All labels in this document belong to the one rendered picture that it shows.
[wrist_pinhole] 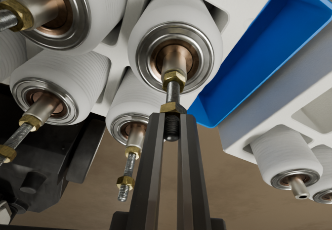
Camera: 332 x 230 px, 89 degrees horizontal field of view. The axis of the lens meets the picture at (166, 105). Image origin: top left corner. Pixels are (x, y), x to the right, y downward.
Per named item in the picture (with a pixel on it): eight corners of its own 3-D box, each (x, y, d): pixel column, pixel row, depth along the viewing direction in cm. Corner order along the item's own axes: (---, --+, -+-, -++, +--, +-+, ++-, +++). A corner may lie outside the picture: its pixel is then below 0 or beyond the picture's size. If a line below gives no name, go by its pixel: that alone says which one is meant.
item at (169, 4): (183, 50, 34) (185, 112, 21) (140, 23, 31) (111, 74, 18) (215, 4, 29) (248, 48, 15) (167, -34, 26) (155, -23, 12)
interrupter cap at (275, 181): (288, 190, 34) (290, 193, 33) (260, 180, 32) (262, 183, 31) (328, 174, 29) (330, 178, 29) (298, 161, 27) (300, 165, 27)
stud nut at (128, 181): (125, 184, 20) (124, 192, 19) (114, 178, 19) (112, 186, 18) (138, 180, 19) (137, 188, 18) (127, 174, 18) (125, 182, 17)
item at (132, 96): (149, 92, 42) (136, 157, 28) (121, 63, 37) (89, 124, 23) (182, 72, 38) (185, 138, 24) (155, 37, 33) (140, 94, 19)
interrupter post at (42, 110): (58, 111, 22) (43, 130, 20) (39, 104, 22) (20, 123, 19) (60, 99, 21) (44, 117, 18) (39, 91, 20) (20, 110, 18)
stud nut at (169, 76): (182, 68, 13) (182, 74, 13) (187, 85, 14) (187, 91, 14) (159, 75, 14) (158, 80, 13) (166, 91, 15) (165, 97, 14)
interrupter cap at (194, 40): (183, 101, 20) (183, 105, 20) (124, 70, 18) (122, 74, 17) (230, 50, 16) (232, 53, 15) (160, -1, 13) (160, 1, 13)
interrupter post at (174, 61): (177, 75, 18) (177, 94, 15) (157, 64, 17) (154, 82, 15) (191, 57, 16) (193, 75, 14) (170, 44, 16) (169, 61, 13)
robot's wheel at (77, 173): (100, 142, 69) (79, 194, 54) (88, 138, 68) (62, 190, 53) (112, 111, 57) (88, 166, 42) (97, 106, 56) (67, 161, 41)
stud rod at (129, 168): (135, 143, 23) (122, 203, 18) (130, 139, 23) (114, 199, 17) (141, 140, 23) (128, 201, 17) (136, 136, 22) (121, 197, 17)
